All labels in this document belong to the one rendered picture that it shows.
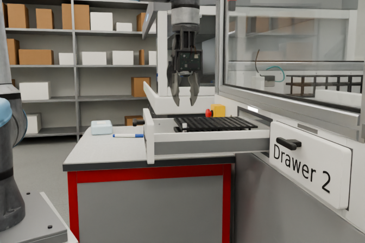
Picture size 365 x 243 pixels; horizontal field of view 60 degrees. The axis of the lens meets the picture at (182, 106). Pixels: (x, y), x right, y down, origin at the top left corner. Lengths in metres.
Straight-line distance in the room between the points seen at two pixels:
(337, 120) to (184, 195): 0.67
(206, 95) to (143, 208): 0.85
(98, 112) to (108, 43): 1.08
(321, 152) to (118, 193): 0.71
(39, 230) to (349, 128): 0.57
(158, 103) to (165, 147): 0.93
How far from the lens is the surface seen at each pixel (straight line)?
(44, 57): 4.74
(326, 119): 0.68
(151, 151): 0.82
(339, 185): 0.63
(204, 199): 1.18
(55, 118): 5.19
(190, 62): 0.81
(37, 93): 4.70
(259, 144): 0.91
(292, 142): 0.71
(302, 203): 0.79
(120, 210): 1.16
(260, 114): 0.96
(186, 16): 0.83
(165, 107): 1.76
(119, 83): 5.11
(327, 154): 0.65
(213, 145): 0.86
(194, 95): 0.87
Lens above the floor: 1.07
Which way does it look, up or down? 7 degrees down
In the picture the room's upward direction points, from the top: straight up
